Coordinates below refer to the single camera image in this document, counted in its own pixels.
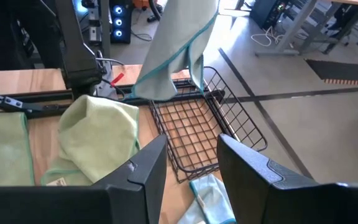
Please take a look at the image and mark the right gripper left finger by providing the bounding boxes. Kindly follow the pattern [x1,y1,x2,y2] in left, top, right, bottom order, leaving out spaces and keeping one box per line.
[0,133,168,224]

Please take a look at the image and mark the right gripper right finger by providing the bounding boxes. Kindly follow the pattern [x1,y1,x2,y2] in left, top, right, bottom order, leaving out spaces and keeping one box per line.
[217,133,358,224]

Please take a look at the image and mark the pale green microfiber towel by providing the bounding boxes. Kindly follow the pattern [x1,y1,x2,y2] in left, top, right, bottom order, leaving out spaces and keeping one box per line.
[40,95,142,187]

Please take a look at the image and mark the light blue microfiber towel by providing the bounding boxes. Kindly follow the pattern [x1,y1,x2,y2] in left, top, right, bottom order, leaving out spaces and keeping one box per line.
[177,173,237,224]

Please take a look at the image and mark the grey-blue towel teal edge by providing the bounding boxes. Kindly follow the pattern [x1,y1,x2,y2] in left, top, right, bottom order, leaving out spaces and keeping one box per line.
[131,0,220,102]

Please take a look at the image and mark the black floor mat orange edge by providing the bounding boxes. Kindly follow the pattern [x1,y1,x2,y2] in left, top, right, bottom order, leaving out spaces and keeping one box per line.
[305,58,358,88]

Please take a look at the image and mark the grey desk leg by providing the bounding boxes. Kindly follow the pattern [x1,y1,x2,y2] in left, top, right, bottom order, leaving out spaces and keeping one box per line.
[99,0,111,58]

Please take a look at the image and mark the black computer case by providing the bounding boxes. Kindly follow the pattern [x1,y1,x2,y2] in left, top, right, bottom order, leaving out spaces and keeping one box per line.
[249,0,295,30]

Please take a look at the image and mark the person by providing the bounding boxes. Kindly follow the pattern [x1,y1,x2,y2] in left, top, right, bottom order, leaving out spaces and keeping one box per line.
[0,0,62,72]

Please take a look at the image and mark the computer tower blue fans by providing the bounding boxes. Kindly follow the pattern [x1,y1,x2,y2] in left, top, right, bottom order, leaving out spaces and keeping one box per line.
[109,0,132,44]

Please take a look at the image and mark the black wire basket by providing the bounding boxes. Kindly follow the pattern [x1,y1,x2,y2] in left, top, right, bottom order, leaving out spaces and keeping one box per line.
[149,65,269,184]

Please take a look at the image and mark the white floor cable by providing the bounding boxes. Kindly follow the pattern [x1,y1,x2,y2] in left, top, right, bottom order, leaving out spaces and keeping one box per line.
[250,26,285,47]

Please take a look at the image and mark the grey desk frame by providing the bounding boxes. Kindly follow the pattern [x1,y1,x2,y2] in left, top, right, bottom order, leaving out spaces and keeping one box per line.
[300,0,358,55]
[255,0,319,57]

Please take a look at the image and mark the black curved hose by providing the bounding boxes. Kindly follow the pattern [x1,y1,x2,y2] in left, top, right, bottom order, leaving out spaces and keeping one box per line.
[147,0,167,23]

